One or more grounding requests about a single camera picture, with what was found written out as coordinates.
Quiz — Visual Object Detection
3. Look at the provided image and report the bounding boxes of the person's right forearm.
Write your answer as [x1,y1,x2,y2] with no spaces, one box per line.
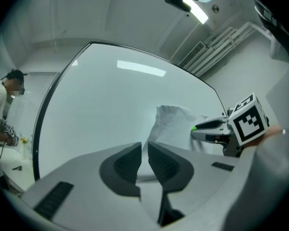
[250,125,284,149]

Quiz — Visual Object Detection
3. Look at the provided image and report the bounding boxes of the white ceiling pipes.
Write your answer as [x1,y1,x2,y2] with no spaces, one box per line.
[183,21,264,78]

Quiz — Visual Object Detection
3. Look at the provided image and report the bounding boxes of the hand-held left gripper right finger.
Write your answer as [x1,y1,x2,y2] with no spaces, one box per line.
[147,141,239,227]

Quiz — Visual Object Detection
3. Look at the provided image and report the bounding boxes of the white vase with flowers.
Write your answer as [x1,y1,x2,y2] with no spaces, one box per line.
[19,133,31,160]

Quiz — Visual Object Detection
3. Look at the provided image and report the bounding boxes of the white air vent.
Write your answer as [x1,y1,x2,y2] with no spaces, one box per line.
[177,40,206,70]

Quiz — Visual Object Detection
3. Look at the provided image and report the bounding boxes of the white glossy table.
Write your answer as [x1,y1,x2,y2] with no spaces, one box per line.
[32,41,229,183]

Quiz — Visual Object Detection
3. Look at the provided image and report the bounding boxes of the person's torso in black clothing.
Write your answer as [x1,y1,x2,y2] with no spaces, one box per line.
[243,0,289,60]

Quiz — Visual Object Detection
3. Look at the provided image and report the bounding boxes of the black head-mounted camera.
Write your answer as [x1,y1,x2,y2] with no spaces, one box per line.
[164,0,192,13]

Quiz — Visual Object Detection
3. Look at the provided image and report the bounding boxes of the black device with screen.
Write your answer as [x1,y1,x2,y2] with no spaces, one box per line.
[254,5,277,27]

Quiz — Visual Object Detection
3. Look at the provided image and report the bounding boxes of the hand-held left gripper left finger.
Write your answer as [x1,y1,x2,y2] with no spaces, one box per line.
[21,141,174,231]

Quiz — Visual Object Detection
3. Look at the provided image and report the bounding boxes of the long ceiling light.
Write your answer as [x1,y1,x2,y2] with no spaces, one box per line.
[144,0,209,25]

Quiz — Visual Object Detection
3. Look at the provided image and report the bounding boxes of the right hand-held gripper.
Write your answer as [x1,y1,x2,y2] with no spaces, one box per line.
[191,92,270,158]

